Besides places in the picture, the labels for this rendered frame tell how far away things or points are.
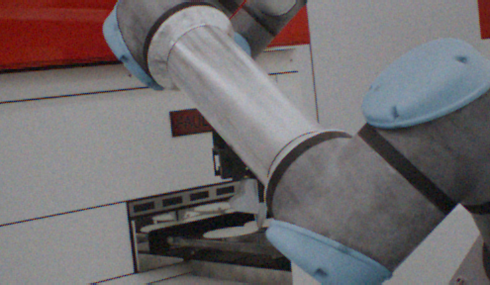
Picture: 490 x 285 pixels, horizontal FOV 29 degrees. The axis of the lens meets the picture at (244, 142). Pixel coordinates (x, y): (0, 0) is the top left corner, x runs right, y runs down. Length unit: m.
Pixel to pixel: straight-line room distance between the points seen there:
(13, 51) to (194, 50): 0.52
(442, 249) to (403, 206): 0.45
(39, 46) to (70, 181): 0.24
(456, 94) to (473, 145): 0.05
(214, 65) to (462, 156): 0.32
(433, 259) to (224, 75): 0.42
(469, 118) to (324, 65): 3.28
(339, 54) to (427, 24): 0.63
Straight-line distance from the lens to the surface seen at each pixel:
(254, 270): 1.63
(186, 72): 1.09
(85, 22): 1.63
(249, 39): 1.56
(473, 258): 1.06
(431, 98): 0.85
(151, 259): 1.74
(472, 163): 0.88
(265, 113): 0.99
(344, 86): 4.21
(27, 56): 1.57
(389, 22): 4.46
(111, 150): 1.70
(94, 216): 1.68
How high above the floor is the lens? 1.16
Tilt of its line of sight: 4 degrees down
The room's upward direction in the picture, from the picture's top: 6 degrees counter-clockwise
